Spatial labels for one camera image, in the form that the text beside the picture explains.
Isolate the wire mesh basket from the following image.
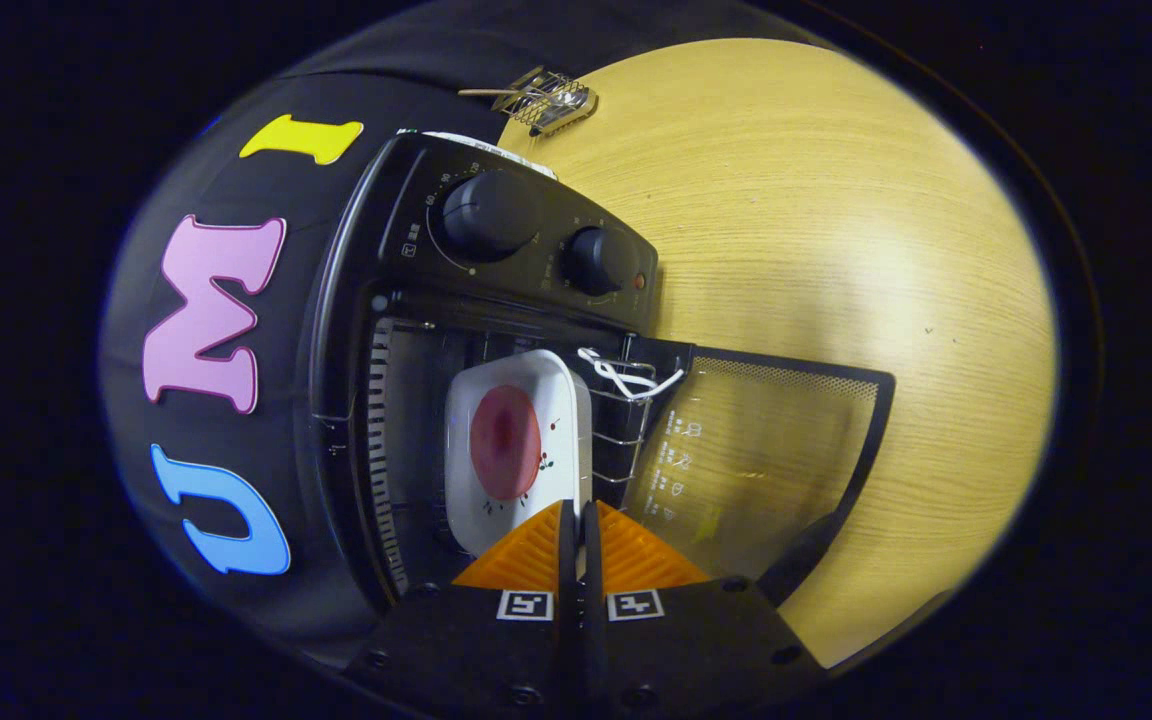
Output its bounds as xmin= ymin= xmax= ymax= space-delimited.
xmin=492 ymin=66 xmax=599 ymax=138

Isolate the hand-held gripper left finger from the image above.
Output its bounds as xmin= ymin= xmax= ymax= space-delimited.
xmin=346 ymin=500 xmax=582 ymax=716

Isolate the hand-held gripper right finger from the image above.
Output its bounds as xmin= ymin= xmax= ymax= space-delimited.
xmin=581 ymin=500 xmax=827 ymax=716

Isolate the white square plate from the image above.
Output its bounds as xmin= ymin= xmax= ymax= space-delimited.
xmin=444 ymin=349 xmax=594 ymax=559

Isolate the black toaster oven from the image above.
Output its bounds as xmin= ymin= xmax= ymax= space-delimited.
xmin=308 ymin=133 xmax=897 ymax=611

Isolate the pink meat slice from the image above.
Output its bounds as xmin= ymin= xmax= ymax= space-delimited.
xmin=469 ymin=385 xmax=544 ymax=502

